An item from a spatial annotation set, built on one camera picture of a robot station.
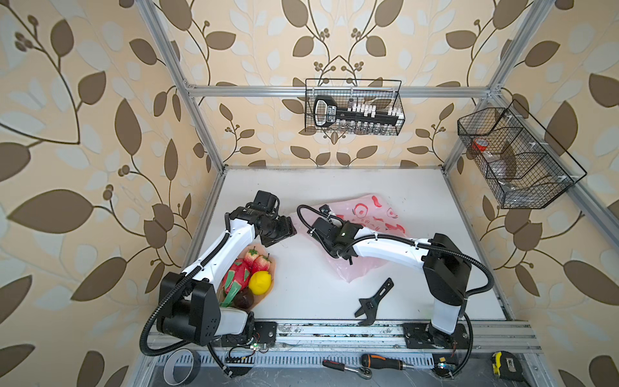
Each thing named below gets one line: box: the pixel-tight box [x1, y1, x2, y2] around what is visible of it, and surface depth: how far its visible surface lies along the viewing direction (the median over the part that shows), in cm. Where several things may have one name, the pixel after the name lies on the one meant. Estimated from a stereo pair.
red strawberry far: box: [243, 245, 261, 274], surface depth 86 cm
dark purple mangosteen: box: [232, 287, 254, 310], surface depth 75 cm
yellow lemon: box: [248, 270, 272, 296], surface depth 80 cm
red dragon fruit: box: [220, 258, 251, 308], surface depth 78 cm
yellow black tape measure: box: [490, 350, 524, 382], surface depth 69 cm
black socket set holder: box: [313, 95, 404, 129], surface depth 86 cm
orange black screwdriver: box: [361, 353, 415, 371], surface depth 69 cm
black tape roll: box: [162, 348, 202, 386], surface depth 70 cm
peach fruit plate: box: [230, 243, 276, 311], surface depth 80 cm
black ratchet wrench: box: [322, 359, 373, 380], surface depth 69 cm
